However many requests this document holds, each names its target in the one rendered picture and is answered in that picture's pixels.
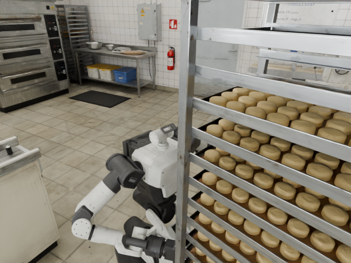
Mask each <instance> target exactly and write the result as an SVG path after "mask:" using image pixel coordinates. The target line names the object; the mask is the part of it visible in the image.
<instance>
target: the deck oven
mask: <svg viewBox="0 0 351 263"><path fill-rule="evenodd" d="M56 1H63V0H0V111H1V112H4V113H8V112H11V111H14V110H18V109H21V108H23V107H27V106H30V105H33V104H36V103H39V102H42V101H45V100H48V99H51V98H54V97H58V96H61V95H64V94H67V93H69V90H68V89H69V88H70V87H71V86H70V82H69V76H68V71H67V65H66V59H65V55H64V50H63V44H62V39H61V33H60V28H59V22H58V18H57V14H56V8H55V3H54V2H56Z"/></svg>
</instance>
